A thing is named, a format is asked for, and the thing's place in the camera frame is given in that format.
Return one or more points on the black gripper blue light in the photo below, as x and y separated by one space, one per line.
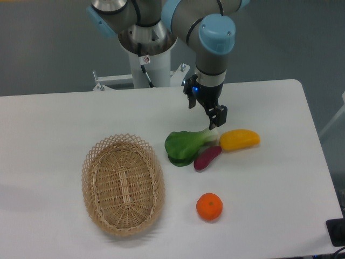
207 96

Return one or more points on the orange tangerine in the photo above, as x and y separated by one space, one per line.
209 207

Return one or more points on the yellow mango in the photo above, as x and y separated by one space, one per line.
239 139

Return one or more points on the purple sweet potato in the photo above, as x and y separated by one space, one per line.
206 157

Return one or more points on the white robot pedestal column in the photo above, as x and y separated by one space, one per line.
153 67

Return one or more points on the white metal base frame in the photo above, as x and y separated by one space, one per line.
126 81

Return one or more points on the woven wicker basket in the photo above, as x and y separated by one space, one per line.
123 185

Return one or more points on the black device at table edge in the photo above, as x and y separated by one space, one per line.
335 229

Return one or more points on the green bok choy vegetable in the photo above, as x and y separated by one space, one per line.
183 147

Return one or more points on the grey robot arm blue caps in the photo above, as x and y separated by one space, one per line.
148 30

